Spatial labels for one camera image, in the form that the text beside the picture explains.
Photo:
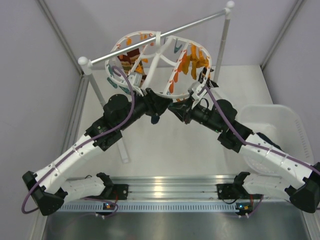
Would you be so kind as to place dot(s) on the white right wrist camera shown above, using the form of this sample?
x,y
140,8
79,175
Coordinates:
x,y
196,91

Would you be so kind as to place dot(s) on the maroon striped sock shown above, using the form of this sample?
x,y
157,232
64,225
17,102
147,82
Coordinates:
x,y
128,60

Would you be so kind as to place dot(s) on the white plastic basket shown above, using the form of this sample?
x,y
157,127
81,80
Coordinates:
x,y
281,125

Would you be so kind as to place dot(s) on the white round sock hanger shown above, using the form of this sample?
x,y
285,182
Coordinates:
x,y
156,64

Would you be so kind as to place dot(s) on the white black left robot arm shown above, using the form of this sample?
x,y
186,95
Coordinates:
x,y
50,187

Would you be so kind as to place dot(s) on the teal back clothes peg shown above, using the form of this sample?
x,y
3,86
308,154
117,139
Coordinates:
x,y
177,46

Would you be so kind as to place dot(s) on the teal clothes peg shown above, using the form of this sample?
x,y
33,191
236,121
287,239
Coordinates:
x,y
177,46
112,83

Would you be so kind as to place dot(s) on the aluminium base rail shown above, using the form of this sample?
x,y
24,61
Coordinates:
x,y
173,188

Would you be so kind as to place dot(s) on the teal left clothes peg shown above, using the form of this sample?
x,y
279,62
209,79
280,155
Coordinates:
x,y
112,83

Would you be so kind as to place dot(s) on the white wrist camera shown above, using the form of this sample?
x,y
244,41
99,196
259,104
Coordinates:
x,y
196,91
135,80

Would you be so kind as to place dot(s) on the slotted grey cable duct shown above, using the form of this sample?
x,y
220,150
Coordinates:
x,y
153,207

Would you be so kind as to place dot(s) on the black white patterned sock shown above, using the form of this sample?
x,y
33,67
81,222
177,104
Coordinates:
x,y
209,83

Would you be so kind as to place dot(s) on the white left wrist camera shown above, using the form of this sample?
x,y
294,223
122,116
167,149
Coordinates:
x,y
135,80

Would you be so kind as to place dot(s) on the mustard yellow sock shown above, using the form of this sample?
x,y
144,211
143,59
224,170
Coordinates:
x,y
197,60

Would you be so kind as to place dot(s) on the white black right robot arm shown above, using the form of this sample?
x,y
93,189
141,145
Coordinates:
x,y
296,181

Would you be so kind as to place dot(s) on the white metal drying rack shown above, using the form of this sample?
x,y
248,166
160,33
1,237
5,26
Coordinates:
x,y
148,37

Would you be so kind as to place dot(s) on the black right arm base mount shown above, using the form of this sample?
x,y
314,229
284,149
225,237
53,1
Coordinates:
x,y
230,191

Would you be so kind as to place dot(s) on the orange inner peg row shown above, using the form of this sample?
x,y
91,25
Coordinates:
x,y
176,71

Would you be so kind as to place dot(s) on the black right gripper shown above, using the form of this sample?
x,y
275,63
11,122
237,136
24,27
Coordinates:
x,y
183,109

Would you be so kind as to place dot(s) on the dark navy sock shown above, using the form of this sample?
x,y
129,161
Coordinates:
x,y
155,119
268,140

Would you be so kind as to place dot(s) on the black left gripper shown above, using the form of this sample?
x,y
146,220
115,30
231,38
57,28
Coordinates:
x,y
155,103

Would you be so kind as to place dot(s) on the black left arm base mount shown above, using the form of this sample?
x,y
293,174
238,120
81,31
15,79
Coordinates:
x,y
117,191

